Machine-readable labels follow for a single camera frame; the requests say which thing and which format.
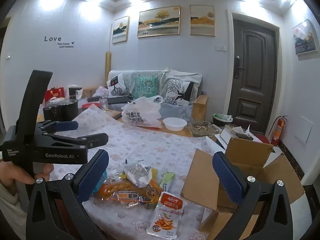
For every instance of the red fire extinguisher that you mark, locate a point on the red fire extinguisher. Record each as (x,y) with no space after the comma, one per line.
(280,130)

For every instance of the white paper box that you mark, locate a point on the white paper box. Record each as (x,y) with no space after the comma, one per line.
(232,136)

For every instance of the black wall lettering decal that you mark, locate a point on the black wall lettering decal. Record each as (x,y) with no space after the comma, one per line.
(53,39)

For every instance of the white wall panel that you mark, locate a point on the white wall panel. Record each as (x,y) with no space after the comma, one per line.
(303,130)

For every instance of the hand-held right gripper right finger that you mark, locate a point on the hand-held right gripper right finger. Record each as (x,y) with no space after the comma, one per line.
(227,177)

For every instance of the red round lid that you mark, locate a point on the red round lid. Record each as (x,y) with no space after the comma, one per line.
(90,105)

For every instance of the dark brown door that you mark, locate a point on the dark brown door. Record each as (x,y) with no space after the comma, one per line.
(252,80)

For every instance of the red doormat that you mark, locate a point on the red doormat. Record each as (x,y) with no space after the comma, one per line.
(263,139)

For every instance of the small white plastic bag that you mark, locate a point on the small white plastic bag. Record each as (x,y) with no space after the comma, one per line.
(101,92)

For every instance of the green snack stick packet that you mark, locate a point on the green snack stick packet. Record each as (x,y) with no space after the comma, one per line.
(167,180)

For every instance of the clear wine glass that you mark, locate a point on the clear wine glass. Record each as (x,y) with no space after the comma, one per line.
(103,103)

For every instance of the unframed canvas painting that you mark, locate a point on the unframed canvas painting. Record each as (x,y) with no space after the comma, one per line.
(305,37)

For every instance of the wide landscape painting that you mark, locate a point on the wide landscape painting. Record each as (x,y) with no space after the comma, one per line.
(158,21)

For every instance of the small brown cardboard box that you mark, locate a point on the small brown cardboard box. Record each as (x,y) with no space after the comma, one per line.
(200,107)

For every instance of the white black leaf cushion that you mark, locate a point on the white black leaf cushion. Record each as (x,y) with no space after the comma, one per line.
(176,91)

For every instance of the black cooking pot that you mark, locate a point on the black cooking pot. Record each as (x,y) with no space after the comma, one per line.
(62,111)

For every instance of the white red snack packet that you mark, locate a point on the white red snack packet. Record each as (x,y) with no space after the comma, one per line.
(165,215)

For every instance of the white plastic bowl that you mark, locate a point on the white plastic bowl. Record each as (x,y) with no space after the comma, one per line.
(174,124)

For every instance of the yellow orange snack packet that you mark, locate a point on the yellow orange snack packet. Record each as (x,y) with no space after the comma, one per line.
(112,191)

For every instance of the red gift bag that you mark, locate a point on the red gift bag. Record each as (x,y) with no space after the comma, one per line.
(53,94)

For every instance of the square golden tree painting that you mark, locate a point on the square golden tree painting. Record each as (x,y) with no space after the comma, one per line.
(202,20)

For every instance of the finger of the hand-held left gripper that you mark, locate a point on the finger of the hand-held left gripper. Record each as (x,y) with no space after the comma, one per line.
(67,125)
(97,140)

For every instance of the teal patterned cushion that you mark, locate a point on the teal patterned cushion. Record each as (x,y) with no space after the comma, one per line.
(146,87)

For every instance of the narrow mountain painting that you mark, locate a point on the narrow mountain painting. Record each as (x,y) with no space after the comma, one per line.
(120,29)

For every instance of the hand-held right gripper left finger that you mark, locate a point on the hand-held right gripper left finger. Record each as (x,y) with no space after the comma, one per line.
(92,177)

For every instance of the white printed plastic bag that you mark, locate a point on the white printed plastic bag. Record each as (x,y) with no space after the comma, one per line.
(140,115)

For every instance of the printed pink white tablecloth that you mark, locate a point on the printed pink white tablecloth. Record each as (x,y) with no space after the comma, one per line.
(150,145)

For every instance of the glass tray with nuts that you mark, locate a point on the glass tray with nuts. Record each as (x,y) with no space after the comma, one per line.
(203,128)

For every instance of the person's left hand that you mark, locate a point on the person's left hand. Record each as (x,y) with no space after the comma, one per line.
(17,173)

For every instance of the white tree print cushion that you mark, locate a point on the white tree print cushion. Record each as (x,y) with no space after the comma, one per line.
(117,85)

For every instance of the white kitchen appliance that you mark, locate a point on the white kitchen appliance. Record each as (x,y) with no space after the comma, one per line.
(75,92)

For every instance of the trash bin with liner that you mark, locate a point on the trash bin with liner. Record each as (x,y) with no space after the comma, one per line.
(221,123)

